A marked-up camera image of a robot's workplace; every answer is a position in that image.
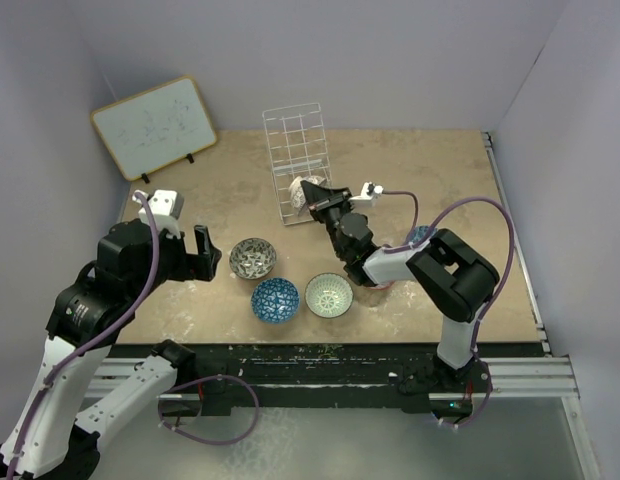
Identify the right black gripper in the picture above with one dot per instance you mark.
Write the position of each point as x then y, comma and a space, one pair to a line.
322, 199

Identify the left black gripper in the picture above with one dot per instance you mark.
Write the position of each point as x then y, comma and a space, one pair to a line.
201, 265

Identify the green and white bowl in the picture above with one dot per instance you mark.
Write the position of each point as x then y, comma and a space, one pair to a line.
329, 295

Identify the light blue patterned bowl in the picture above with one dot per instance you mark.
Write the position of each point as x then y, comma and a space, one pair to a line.
420, 234

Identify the red patterned bowl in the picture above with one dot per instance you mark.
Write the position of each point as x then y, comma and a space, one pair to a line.
381, 287

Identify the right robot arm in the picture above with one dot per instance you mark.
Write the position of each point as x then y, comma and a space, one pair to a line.
459, 281

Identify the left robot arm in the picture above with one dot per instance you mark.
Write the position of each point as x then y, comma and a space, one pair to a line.
55, 438

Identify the grey patterned bowl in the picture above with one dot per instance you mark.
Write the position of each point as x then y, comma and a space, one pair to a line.
252, 258

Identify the dark blue triangle-pattern bowl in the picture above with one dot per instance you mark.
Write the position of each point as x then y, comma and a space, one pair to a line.
275, 301

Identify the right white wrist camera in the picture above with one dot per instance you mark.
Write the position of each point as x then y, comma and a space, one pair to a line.
369, 195

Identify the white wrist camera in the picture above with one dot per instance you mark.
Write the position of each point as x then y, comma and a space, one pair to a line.
369, 195
166, 207

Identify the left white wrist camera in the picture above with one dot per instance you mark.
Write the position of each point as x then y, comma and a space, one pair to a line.
166, 207

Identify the white wire dish rack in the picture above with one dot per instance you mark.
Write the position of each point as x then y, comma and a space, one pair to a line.
297, 146

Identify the small whiteboard with wooden frame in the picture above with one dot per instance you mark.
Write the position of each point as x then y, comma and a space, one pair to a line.
155, 128

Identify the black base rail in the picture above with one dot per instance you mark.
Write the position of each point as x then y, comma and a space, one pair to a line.
404, 376

